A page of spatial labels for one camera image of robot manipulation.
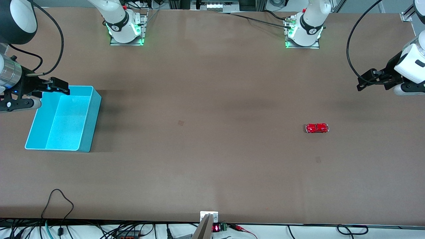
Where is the thick black table cable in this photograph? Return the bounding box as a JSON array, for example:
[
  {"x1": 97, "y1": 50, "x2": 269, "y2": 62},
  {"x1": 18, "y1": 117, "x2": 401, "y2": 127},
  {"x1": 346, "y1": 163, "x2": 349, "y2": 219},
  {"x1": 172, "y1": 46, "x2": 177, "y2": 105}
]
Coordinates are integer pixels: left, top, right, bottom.
[{"x1": 221, "y1": 12, "x2": 293, "y2": 29}]

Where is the lit white rack device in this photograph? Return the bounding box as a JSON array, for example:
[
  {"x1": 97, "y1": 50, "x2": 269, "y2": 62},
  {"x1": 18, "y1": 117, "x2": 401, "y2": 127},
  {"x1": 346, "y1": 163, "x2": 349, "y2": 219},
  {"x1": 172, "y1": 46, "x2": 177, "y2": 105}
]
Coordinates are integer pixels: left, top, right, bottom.
[{"x1": 191, "y1": 0, "x2": 240, "y2": 13}]

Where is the thin black looped cable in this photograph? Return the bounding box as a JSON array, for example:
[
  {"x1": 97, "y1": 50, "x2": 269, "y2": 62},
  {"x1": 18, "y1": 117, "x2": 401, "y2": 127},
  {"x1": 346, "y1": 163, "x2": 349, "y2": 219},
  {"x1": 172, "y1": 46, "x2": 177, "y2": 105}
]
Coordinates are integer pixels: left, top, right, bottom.
[{"x1": 41, "y1": 189, "x2": 74, "y2": 236}]

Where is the short black base cable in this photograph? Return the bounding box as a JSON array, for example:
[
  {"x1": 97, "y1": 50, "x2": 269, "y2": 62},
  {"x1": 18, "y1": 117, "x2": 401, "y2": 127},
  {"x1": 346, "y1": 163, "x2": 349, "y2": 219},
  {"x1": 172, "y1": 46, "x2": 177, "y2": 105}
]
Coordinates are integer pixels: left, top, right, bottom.
[{"x1": 264, "y1": 10, "x2": 296, "y2": 21}]

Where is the blue plastic box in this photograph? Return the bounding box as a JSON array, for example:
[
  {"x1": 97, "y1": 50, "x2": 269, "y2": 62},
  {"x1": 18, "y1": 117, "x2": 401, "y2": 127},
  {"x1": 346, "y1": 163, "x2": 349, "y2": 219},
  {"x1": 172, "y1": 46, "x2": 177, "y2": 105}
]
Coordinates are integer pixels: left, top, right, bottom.
[{"x1": 25, "y1": 86, "x2": 102, "y2": 153}]

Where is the red clip lead cable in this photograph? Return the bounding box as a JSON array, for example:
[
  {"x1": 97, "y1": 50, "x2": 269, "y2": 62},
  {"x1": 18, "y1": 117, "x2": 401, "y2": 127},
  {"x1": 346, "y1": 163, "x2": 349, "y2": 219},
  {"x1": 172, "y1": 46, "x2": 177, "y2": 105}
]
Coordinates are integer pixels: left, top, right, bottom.
[{"x1": 228, "y1": 224, "x2": 258, "y2": 239}]

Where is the aluminium frame profile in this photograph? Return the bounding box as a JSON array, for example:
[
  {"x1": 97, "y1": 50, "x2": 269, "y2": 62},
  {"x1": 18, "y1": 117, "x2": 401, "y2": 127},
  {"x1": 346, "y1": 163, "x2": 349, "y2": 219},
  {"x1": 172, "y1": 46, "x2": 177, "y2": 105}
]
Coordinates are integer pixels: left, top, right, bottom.
[{"x1": 400, "y1": 4, "x2": 416, "y2": 22}]

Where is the red beetle toy car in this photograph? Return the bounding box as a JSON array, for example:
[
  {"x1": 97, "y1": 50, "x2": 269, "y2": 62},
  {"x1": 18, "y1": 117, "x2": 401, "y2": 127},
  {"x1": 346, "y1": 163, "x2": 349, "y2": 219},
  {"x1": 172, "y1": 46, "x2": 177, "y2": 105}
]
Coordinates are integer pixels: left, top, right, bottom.
[{"x1": 305, "y1": 123, "x2": 329, "y2": 134}]

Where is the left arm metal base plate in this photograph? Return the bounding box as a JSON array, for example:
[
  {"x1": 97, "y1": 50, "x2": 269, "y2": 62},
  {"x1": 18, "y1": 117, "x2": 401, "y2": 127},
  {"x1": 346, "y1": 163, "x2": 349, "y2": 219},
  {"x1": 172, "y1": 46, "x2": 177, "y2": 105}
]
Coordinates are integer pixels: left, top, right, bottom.
[{"x1": 284, "y1": 17, "x2": 320, "y2": 49}]

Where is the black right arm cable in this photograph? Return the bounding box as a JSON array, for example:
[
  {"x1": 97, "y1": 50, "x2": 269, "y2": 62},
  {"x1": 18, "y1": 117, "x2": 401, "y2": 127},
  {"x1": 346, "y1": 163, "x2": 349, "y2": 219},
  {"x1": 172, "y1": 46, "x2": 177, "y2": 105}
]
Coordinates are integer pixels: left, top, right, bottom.
[{"x1": 7, "y1": 2, "x2": 64, "y2": 76}]

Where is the black power strip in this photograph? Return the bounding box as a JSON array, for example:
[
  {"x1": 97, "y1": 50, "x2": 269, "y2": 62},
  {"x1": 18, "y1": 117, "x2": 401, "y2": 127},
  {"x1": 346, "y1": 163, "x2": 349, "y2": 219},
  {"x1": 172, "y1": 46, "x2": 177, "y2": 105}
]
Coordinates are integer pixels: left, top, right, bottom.
[{"x1": 115, "y1": 231, "x2": 141, "y2": 239}]

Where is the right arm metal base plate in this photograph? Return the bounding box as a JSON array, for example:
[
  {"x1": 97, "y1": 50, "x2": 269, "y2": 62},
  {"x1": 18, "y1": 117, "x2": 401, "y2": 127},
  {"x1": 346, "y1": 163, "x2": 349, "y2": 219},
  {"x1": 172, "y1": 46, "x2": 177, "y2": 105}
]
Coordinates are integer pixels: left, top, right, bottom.
[{"x1": 110, "y1": 9, "x2": 148, "y2": 46}]

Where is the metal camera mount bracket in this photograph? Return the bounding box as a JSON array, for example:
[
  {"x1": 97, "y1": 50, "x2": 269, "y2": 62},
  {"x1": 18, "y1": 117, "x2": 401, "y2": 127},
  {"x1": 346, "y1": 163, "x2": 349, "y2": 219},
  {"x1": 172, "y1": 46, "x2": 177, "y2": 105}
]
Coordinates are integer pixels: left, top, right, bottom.
[{"x1": 200, "y1": 211, "x2": 219, "y2": 239}]

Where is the black coiled cable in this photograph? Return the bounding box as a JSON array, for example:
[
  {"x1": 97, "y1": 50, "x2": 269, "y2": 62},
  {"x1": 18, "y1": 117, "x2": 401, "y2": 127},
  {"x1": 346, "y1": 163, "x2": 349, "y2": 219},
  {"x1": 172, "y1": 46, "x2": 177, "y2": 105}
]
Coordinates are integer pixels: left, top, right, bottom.
[{"x1": 337, "y1": 224, "x2": 369, "y2": 235}]

